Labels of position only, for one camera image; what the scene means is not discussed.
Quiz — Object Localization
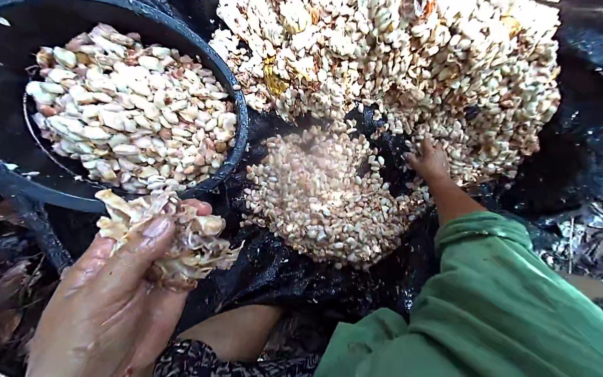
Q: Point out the big heap of whitish beans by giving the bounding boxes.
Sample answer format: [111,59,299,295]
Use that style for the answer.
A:
[209,0,562,188]

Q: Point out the small pile of pinkish beans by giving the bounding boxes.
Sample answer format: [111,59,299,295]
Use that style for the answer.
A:
[241,119,433,270]

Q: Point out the black plastic sheet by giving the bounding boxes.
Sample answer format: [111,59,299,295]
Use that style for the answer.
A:
[150,0,603,336]

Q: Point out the person's right forearm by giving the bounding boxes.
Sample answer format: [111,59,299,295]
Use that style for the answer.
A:
[409,177,603,377]

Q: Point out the person's right hand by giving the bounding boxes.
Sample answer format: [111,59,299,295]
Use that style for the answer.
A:
[405,138,451,184]

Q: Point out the pile of grey dry leaves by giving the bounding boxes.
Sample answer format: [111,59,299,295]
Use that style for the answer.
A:
[532,196,603,294]

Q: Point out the person's body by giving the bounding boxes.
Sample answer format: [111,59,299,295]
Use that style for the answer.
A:
[313,308,412,377]

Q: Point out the pile of dry brown leaves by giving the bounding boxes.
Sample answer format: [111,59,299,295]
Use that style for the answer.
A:
[0,194,61,377]

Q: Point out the mound of large pale beans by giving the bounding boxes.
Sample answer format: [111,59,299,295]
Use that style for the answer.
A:
[25,23,238,193]

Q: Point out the clump of pale fibrous pulp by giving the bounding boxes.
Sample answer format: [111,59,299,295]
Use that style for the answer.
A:
[95,189,245,292]

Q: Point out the yellow pulp scrap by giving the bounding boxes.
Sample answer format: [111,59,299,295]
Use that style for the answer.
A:
[263,56,290,97]

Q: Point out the person's left hand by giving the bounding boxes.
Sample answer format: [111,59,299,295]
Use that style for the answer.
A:
[27,198,213,377]

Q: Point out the person's legs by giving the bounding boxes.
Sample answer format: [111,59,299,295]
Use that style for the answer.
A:
[153,272,603,377]

